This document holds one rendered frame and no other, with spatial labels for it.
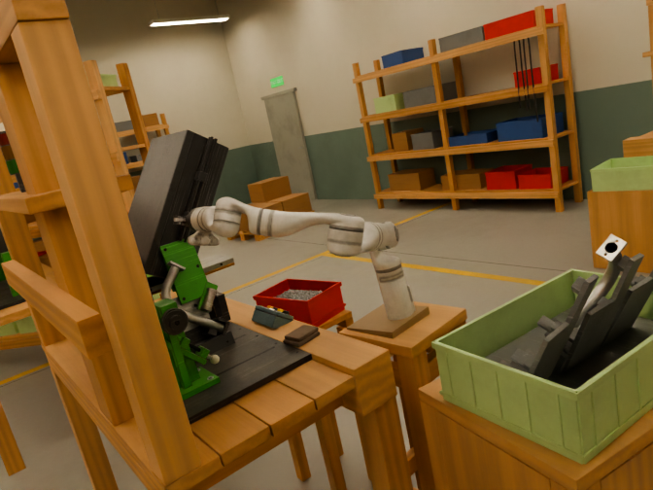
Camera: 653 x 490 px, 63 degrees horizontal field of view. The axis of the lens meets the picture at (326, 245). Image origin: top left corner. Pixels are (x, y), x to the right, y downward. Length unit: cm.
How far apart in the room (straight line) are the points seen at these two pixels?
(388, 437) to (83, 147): 114
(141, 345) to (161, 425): 19
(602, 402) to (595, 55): 575
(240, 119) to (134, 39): 262
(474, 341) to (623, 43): 541
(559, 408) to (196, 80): 1117
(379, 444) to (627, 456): 66
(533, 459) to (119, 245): 99
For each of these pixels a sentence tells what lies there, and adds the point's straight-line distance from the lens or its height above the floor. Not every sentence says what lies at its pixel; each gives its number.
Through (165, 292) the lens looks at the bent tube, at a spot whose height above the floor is 114.
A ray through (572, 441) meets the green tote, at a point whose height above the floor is 84.
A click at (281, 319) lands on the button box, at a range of 192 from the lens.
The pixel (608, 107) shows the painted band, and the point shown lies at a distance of 679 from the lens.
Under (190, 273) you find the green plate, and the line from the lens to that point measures 190.
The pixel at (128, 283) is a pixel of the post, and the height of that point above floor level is 134.
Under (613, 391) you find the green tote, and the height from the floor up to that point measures 90.
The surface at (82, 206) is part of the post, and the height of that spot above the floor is 151.
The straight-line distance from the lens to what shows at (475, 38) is 691.
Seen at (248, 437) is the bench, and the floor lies 88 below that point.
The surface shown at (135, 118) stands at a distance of 480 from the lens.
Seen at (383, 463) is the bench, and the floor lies 57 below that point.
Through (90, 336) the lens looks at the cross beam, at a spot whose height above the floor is 123.
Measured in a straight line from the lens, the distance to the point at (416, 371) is 174.
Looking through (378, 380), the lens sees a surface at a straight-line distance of 159.
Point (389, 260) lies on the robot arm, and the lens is 180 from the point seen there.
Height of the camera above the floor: 159
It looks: 14 degrees down
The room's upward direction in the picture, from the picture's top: 12 degrees counter-clockwise
